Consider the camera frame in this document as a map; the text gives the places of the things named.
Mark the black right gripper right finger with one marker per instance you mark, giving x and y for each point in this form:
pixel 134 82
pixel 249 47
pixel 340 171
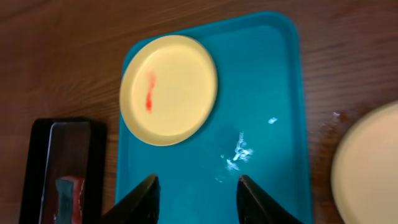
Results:
pixel 256 206

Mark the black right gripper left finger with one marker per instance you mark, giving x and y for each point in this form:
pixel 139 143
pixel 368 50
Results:
pixel 141 205

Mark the green orange sponge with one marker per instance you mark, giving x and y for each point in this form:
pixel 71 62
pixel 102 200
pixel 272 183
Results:
pixel 70 190

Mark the yellow plate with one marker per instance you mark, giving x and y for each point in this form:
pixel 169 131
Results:
pixel 168 90
pixel 364 169

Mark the teal plastic tray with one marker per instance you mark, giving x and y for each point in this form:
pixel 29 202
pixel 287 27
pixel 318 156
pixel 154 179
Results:
pixel 257 128

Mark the black water tray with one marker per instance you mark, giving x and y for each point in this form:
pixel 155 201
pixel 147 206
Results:
pixel 61 147

